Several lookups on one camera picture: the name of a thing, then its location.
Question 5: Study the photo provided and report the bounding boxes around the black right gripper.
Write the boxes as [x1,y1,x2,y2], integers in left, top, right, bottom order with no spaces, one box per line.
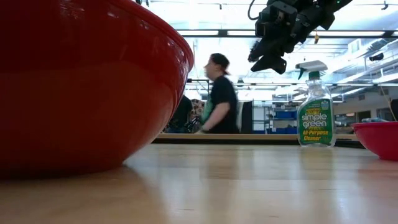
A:
[247,0,315,75]

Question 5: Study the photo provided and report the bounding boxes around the black overhead beam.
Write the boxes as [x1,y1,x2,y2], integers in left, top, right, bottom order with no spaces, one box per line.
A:
[175,29,398,39]

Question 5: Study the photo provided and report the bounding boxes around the blue storage bins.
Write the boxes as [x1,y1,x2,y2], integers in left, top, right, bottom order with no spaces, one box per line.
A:
[272,110,299,135]

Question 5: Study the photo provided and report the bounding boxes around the clear cleaner spray bottle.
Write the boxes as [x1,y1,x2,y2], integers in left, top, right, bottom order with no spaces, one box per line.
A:
[295,60,337,148]

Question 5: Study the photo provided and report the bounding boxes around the small red plastic bowl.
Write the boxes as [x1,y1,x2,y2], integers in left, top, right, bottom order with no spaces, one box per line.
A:
[351,121,398,162]

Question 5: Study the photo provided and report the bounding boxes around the large red plastic bowl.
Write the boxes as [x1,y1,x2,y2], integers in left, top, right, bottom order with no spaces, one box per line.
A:
[0,0,195,180]

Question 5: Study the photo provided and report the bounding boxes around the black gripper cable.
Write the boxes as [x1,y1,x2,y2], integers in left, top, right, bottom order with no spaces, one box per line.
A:
[247,0,259,22]

